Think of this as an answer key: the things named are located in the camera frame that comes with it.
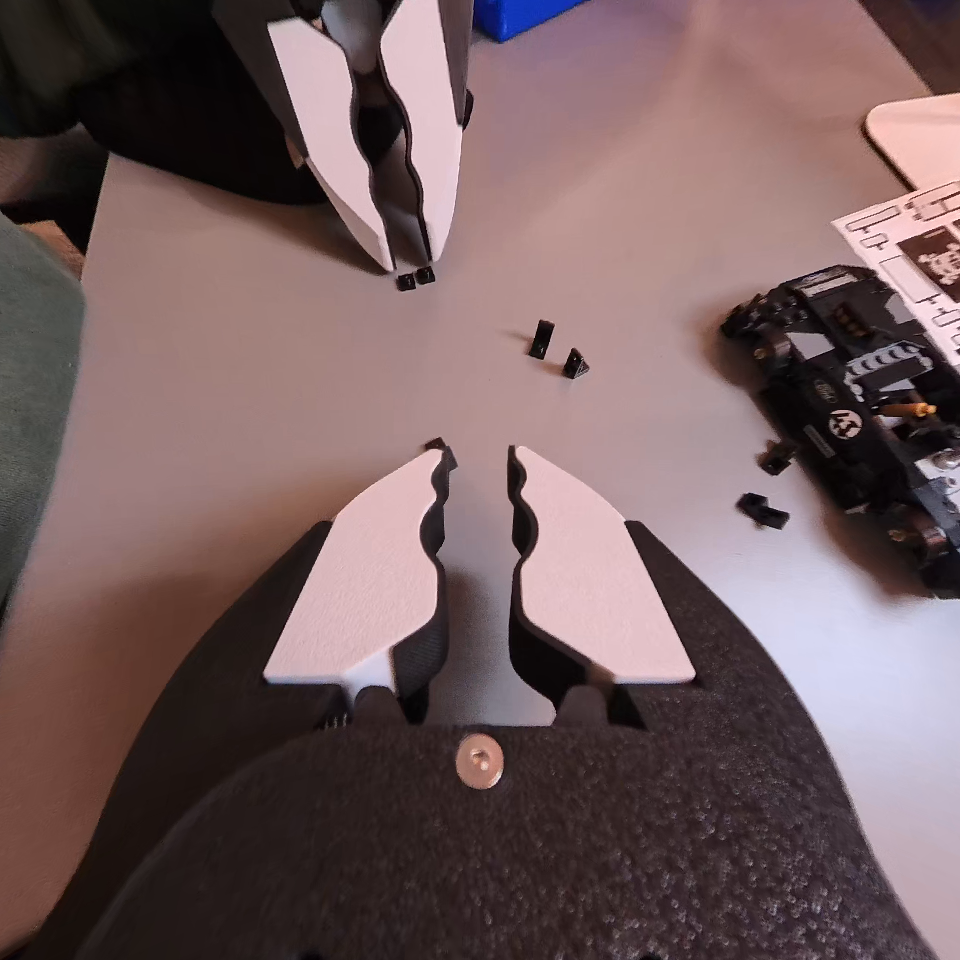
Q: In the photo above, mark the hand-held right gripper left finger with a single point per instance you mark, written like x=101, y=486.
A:
x=368, y=585

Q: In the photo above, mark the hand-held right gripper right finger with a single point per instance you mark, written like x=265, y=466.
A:
x=593, y=585

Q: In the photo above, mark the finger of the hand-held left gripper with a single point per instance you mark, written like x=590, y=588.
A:
x=333, y=128
x=432, y=105

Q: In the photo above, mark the black lego car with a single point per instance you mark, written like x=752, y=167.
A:
x=855, y=405

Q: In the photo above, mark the blue storage bin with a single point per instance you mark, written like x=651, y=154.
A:
x=525, y=15

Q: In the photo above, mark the sticker sheet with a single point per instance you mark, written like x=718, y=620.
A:
x=900, y=248

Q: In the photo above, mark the white booklet stand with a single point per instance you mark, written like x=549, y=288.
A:
x=923, y=143

